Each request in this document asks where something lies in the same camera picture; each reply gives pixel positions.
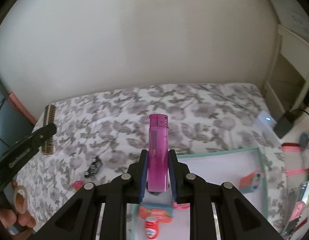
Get magenta lighter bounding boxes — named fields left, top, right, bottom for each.
left=148, top=114, right=169, bottom=192

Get black toy car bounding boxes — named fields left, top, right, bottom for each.
left=84, top=157, right=103, bottom=178

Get orange carrot knife card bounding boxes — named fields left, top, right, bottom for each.
left=138, top=203, right=174, bottom=223

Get red white lion tube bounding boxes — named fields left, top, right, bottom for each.
left=145, top=217, right=159, bottom=240

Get brown pink toy dog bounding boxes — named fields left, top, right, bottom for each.
left=71, top=181, right=85, bottom=191

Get gold patterned lighter case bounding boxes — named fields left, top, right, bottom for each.
left=42, top=104, right=56, bottom=155

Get pink kids band watch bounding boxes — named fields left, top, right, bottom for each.
left=172, top=202, right=190, bottom=210

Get person hand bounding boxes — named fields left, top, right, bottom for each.
left=0, top=179, right=36, bottom=239

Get tape roll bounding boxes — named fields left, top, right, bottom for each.
left=13, top=186, right=27, bottom=214

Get floral grey white blanket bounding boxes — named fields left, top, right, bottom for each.
left=17, top=83, right=286, bottom=230

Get teal shallow cardboard tray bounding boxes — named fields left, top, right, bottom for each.
left=129, top=147, right=276, bottom=239

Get white power strip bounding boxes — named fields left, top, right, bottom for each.
left=254, top=110, right=281, bottom=147

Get black power adapter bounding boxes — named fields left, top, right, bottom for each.
left=273, top=112, right=295, bottom=139

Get pink white crochet mat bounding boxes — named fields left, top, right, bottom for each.
left=280, top=139, right=309, bottom=230

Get round blue sticker jar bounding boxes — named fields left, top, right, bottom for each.
left=299, top=133, right=309, bottom=150

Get smartphone on stand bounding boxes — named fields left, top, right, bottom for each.
left=281, top=180, right=309, bottom=239

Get white side shelf unit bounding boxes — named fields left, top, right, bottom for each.
left=262, top=24, right=309, bottom=120

